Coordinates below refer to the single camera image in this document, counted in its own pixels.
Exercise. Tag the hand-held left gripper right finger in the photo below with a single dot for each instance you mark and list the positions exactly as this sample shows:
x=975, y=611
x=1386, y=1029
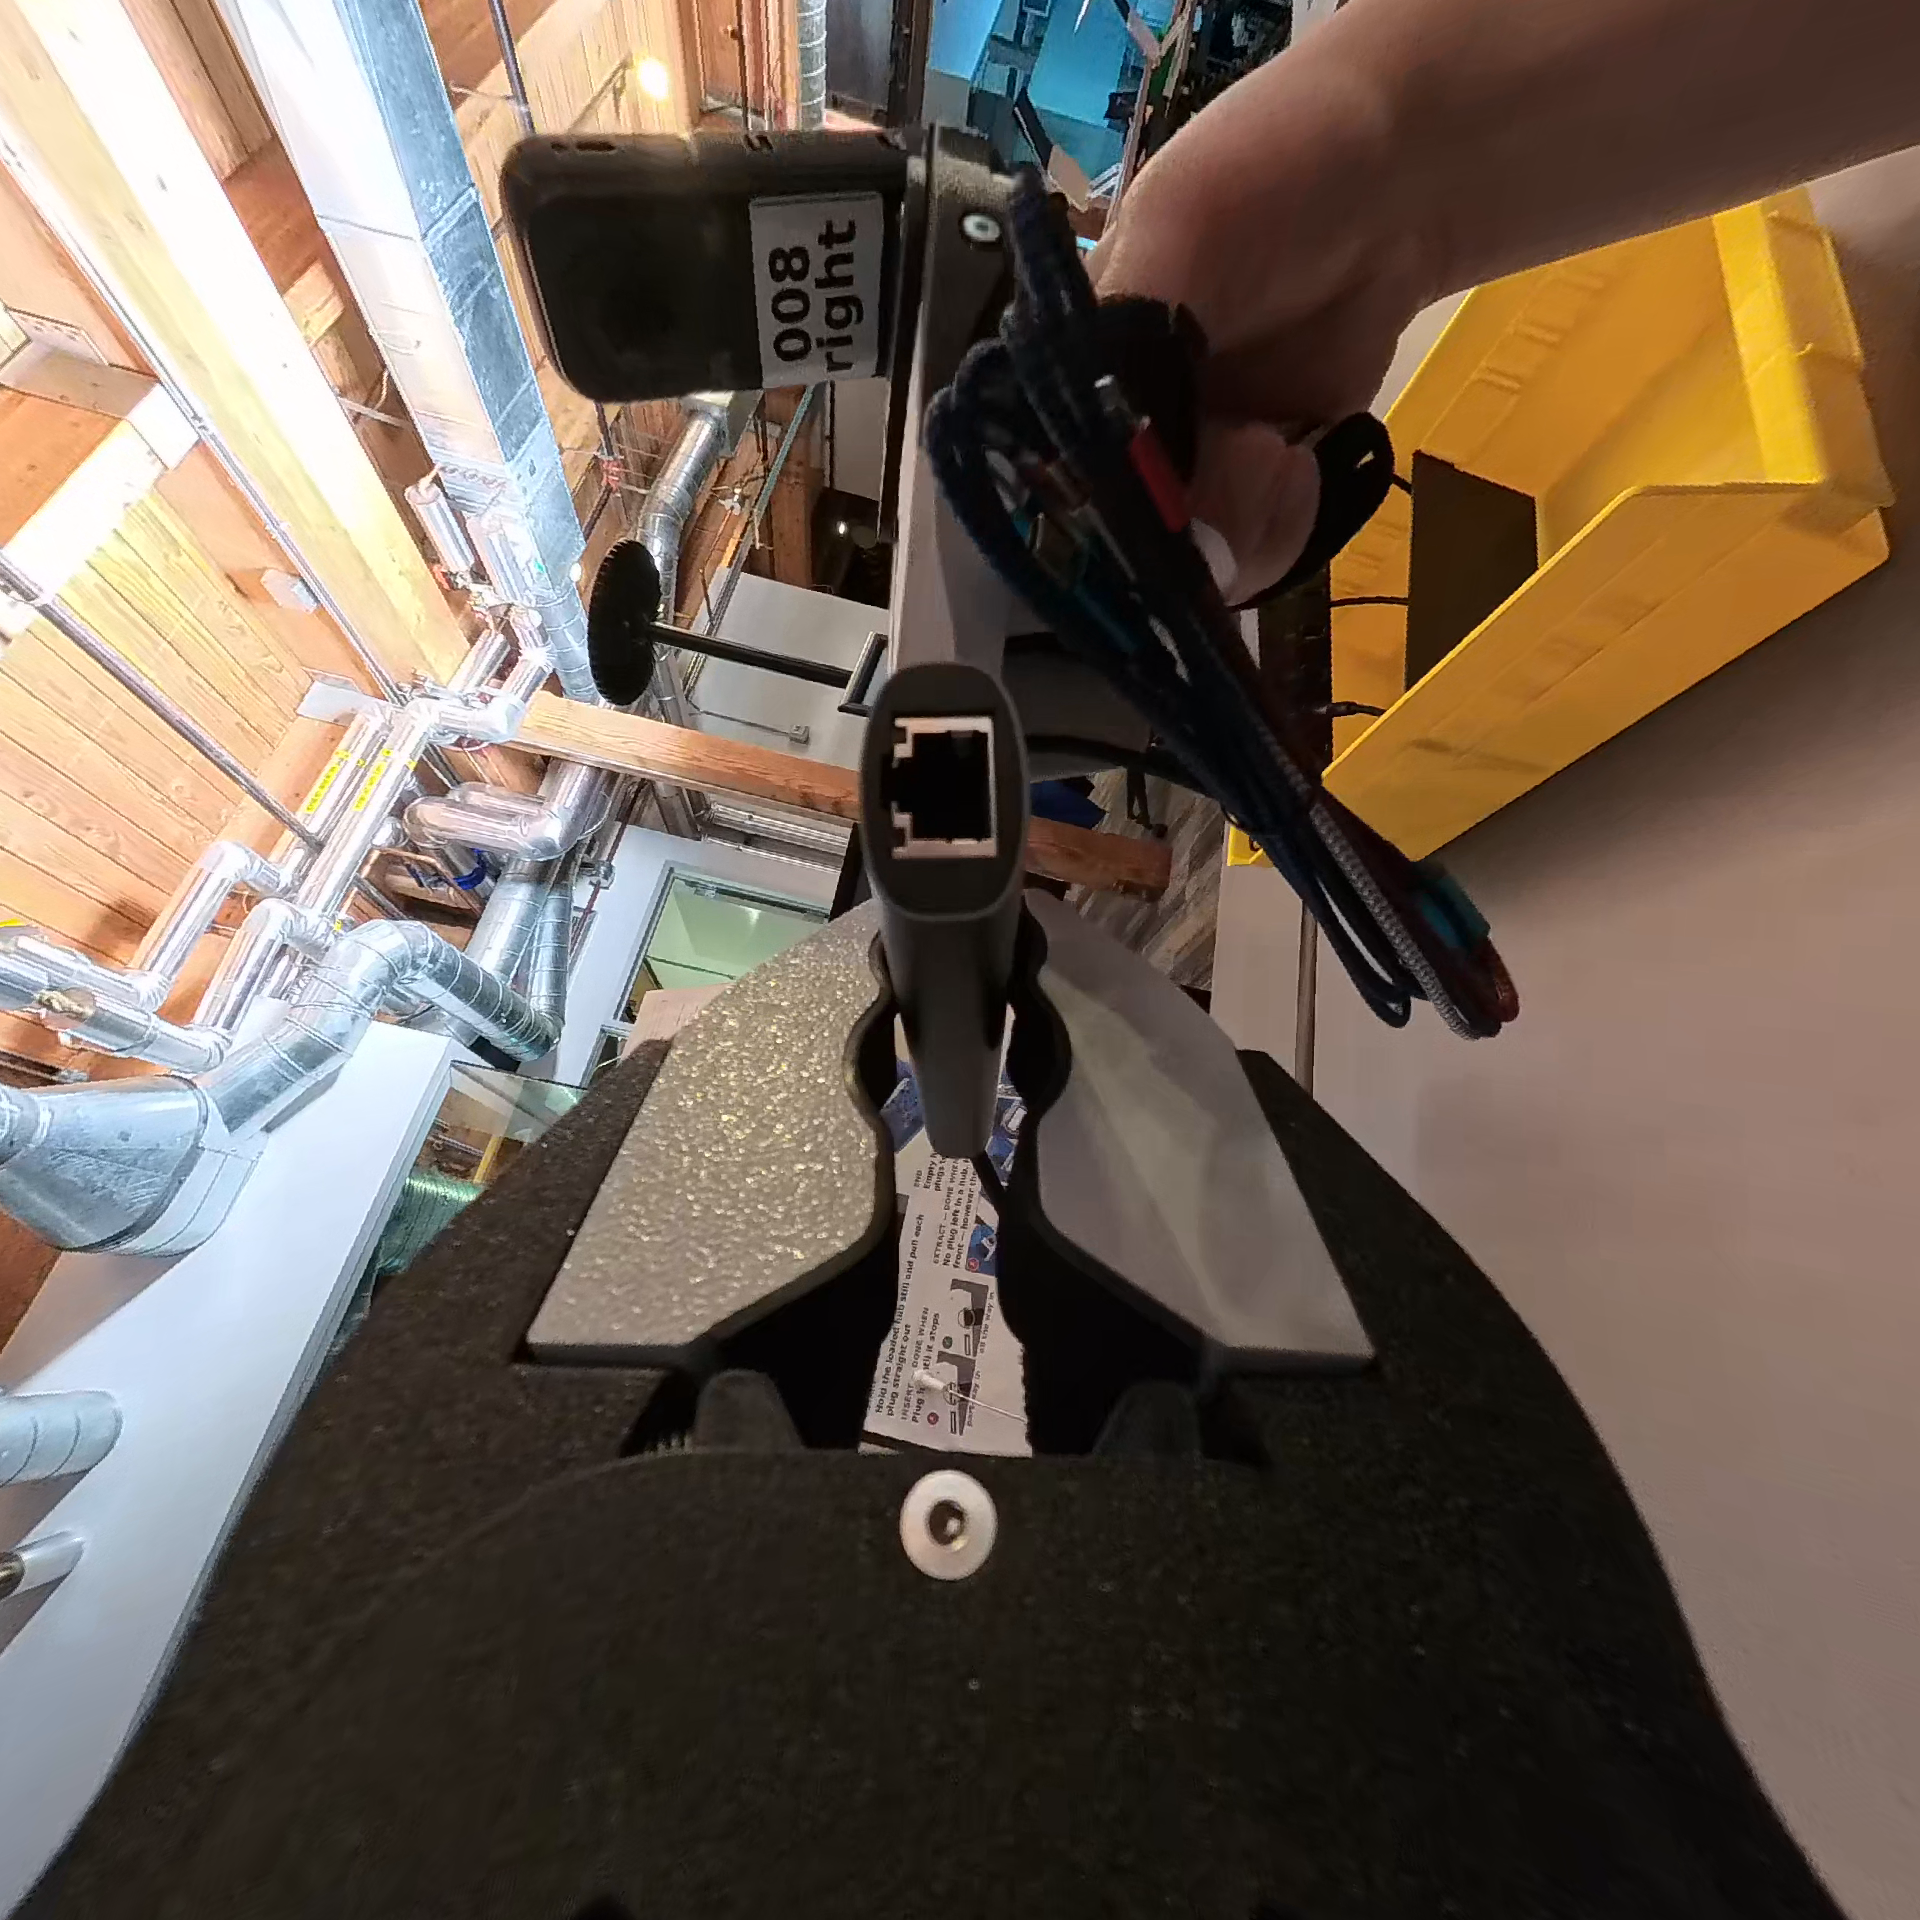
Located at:
x=1188, y=1203

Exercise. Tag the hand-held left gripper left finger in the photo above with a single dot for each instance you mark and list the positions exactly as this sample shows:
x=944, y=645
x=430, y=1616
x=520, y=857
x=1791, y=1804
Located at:
x=720, y=1188

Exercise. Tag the grey metal USB hub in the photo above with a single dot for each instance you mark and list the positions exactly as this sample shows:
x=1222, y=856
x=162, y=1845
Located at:
x=944, y=872

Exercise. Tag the yellow plastic bin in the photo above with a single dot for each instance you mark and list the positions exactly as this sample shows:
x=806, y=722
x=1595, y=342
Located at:
x=1622, y=572

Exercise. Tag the person's right forearm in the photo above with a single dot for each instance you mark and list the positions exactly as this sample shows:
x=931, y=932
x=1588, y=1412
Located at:
x=1622, y=120

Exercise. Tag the black stand pole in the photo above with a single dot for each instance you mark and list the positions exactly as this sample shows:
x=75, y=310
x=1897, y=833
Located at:
x=644, y=624

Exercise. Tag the silver ventilation duct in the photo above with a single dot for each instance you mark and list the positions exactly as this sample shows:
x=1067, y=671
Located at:
x=181, y=1111
x=420, y=272

